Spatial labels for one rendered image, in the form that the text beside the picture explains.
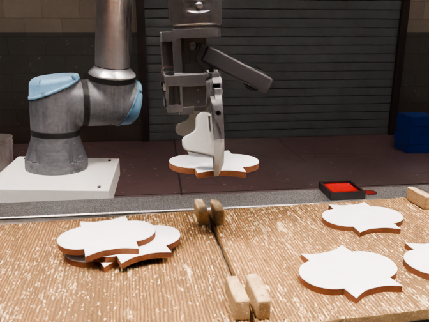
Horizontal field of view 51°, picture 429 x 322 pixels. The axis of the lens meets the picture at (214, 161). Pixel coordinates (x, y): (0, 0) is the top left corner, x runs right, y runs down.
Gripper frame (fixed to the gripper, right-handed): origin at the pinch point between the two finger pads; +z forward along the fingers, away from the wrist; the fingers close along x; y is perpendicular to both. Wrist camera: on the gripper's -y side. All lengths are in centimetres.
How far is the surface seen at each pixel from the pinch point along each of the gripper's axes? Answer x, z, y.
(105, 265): 9.8, 10.6, 17.3
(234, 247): 5.8, 12.3, -1.7
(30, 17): -474, -36, 117
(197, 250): 5.9, 12.1, 4.0
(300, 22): -453, -23, -184
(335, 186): -20.0, 14.0, -30.0
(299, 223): -1.1, 12.7, -14.6
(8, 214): -19.2, 13.2, 37.1
